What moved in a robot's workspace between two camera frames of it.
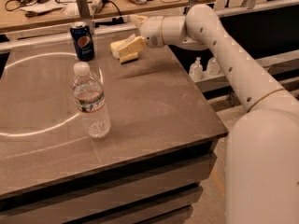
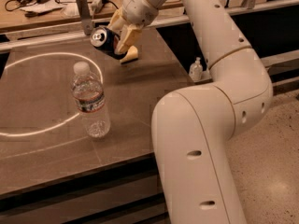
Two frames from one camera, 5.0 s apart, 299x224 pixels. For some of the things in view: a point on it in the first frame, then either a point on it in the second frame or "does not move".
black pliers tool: (31, 14) does not move
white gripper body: (150, 32) → (139, 12)
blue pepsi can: (82, 41) → (103, 39)
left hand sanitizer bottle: (195, 70) does not move
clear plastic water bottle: (88, 94) does not move
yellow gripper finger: (141, 18) → (118, 21)
